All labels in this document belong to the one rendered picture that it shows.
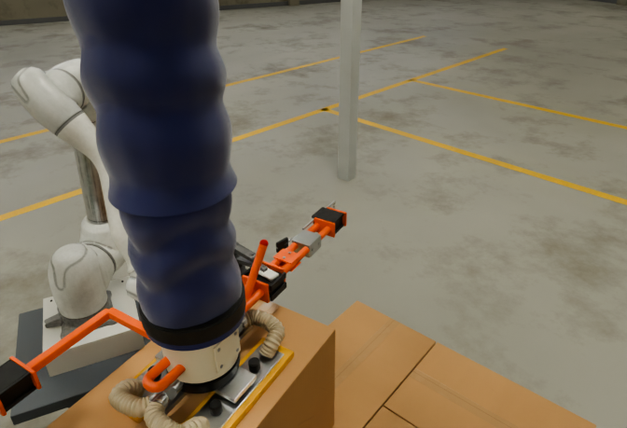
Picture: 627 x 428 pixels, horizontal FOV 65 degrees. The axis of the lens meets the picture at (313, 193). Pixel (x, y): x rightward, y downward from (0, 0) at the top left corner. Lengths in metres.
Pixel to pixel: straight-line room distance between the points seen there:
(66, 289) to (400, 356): 1.23
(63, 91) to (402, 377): 1.49
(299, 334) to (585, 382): 1.92
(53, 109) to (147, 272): 0.67
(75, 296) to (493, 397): 1.47
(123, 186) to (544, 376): 2.45
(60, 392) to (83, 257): 0.42
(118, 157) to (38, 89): 0.69
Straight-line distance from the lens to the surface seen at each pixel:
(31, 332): 2.12
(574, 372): 3.03
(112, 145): 0.87
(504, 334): 3.10
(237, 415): 1.21
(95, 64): 0.83
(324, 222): 1.55
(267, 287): 1.30
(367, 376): 2.00
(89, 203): 1.83
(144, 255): 0.99
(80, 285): 1.77
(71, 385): 1.86
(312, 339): 1.37
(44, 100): 1.52
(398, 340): 2.14
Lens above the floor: 2.03
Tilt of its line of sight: 28 degrees down
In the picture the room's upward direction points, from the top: 1 degrees counter-clockwise
